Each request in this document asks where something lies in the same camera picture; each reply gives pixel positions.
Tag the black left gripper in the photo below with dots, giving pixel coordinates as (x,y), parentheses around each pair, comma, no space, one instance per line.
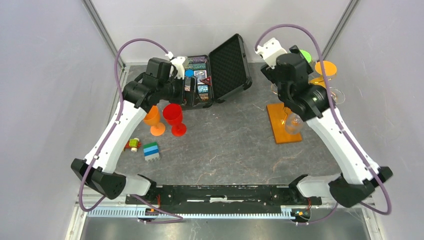
(191,98)

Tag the red wine glass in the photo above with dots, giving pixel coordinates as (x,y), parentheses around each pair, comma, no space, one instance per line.
(173,115)

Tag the orange wine glass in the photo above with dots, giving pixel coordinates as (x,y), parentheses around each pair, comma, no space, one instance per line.
(153,119)

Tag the green wine glass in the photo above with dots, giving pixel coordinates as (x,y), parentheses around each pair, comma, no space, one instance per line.
(306,55)

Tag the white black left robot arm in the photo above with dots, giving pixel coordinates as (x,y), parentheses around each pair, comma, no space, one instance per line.
(162,80)

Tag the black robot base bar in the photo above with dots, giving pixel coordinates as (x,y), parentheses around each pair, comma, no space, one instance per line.
(227,199)

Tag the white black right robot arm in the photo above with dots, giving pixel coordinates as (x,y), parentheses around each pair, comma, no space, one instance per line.
(360,175)

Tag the wooden rack base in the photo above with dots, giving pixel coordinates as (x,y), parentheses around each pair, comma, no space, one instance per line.
(278,114)

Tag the clear wine glass lower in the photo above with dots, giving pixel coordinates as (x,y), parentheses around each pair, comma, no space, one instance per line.
(293,124)

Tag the clear wine glass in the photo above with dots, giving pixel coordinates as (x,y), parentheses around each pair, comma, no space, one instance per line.
(337,95)
(293,124)

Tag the yellow wine glass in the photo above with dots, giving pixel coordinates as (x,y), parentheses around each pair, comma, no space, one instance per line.
(322,67)

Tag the clear wine glass upper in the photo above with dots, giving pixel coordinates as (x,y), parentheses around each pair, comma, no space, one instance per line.
(337,95)

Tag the playing card deck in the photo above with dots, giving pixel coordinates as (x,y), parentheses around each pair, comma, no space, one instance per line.
(200,75)

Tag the blue round chip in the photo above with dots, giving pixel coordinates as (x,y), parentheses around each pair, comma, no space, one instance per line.
(189,73)

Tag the black poker chip case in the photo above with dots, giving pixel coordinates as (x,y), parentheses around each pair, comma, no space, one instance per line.
(227,72)

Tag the blue green toy block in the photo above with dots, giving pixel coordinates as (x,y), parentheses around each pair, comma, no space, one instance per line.
(151,151)

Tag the small toy car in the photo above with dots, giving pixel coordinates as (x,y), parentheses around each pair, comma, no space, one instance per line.
(133,145)

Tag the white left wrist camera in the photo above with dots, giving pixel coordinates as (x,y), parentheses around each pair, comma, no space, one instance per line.
(178,65)

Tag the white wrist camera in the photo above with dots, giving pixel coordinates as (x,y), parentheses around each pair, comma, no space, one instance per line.
(178,65)
(270,51)

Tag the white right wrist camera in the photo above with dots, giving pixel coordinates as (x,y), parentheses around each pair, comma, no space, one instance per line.
(270,51)

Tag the slotted aluminium rail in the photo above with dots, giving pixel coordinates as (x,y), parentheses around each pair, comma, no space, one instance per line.
(144,212)

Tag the gold wire glass rack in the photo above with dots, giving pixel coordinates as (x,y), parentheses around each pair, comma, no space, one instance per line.
(308,98)

